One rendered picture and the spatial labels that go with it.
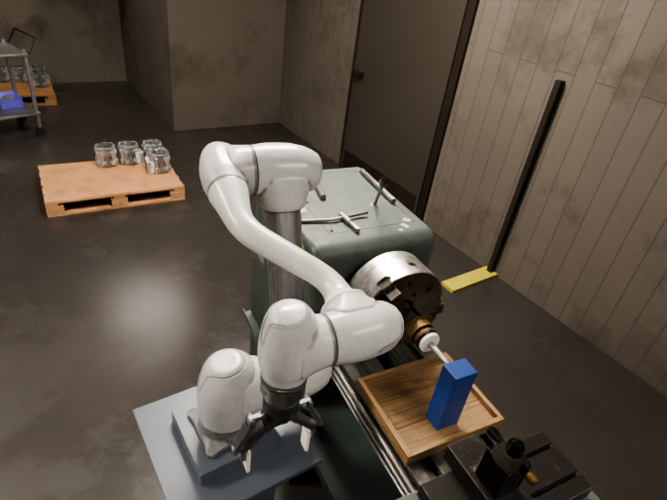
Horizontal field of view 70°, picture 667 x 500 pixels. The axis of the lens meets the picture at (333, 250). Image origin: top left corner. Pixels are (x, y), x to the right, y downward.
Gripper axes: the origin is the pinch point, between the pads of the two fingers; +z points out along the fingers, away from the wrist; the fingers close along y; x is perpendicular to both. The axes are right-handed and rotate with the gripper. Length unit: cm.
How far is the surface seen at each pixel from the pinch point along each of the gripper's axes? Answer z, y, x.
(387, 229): -14, -62, -57
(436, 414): 17, -53, -5
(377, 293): -7, -46, -35
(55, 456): 112, 59, -101
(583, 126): -17, -251, -130
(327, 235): -14, -39, -59
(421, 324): -1, -56, -24
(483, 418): 23, -71, -1
